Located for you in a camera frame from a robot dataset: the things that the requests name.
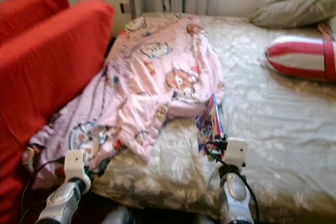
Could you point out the pink cartoon print blanket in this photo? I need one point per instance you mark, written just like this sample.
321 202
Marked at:
163 72

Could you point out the colourful comic book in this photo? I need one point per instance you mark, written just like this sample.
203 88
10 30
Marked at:
210 121

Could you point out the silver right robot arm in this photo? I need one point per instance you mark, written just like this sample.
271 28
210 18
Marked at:
235 195

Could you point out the dark wall socket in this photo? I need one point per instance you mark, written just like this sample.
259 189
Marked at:
124 9

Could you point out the grey robot leg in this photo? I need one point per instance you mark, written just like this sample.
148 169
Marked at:
118 216

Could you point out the bed with beige floral sheet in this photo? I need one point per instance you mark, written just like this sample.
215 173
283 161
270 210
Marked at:
283 124

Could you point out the red white striped shield pillow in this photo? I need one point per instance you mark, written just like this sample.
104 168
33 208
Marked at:
299 59

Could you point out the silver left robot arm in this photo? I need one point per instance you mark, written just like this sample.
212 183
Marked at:
65 200

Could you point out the red fabric cushion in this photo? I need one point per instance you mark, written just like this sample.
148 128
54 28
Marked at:
52 72
31 6

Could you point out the beige pillow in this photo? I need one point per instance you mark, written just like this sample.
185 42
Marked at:
294 10

